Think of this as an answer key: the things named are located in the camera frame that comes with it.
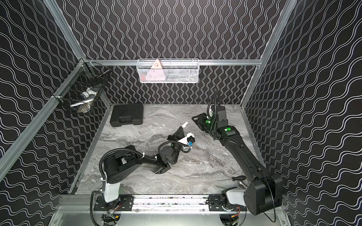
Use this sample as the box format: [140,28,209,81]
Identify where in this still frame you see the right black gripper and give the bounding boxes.
[192,113,218,133]

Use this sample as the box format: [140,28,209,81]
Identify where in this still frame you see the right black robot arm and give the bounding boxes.
[192,113,283,215]

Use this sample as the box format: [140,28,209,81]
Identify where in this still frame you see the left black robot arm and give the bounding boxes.
[91,125,195,203]

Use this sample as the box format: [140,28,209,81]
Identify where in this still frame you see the black plastic tool case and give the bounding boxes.
[110,103,144,127]

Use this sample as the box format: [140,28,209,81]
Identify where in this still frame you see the pink triangular card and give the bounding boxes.
[145,59,166,82]

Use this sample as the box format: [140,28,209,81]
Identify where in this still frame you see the silver items in black basket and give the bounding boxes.
[70,88,98,114]

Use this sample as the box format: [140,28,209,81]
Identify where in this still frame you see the white wire wall basket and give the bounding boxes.
[136,58,200,83]

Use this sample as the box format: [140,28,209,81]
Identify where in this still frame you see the black handled screwdriver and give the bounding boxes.
[212,175,247,182]

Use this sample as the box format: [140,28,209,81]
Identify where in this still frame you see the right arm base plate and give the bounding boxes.
[205,195,247,212]

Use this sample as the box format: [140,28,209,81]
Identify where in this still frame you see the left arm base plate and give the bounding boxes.
[93,195,134,211]

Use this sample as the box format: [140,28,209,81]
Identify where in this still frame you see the black wire wall basket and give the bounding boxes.
[54,62,111,115]

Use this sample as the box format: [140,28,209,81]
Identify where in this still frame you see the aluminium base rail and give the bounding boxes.
[57,195,250,214]

